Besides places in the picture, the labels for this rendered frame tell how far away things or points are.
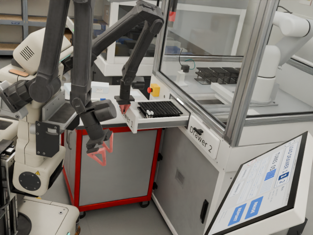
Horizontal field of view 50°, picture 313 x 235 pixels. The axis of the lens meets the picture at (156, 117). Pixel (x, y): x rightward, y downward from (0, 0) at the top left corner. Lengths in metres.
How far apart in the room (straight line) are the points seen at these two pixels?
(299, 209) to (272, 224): 0.08
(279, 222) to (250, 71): 0.75
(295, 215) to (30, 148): 1.08
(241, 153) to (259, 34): 0.58
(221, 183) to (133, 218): 0.96
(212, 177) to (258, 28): 0.80
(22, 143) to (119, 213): 1.19
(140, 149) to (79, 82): 1.17
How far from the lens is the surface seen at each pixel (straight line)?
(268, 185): 1.12
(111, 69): 2.69
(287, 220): 0.95
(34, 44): 1.36
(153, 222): 2.53
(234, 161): 1.71
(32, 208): 2.18
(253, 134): 1.69
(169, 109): 2.01
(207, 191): 1.91
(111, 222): 2.49
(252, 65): 1.51
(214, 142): 1.72
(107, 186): 2.35
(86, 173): 2.24
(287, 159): 1.23
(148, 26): 1.53
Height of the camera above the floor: 1.71
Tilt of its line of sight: 25 degrees down
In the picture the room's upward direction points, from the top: 9 degrees clockwise
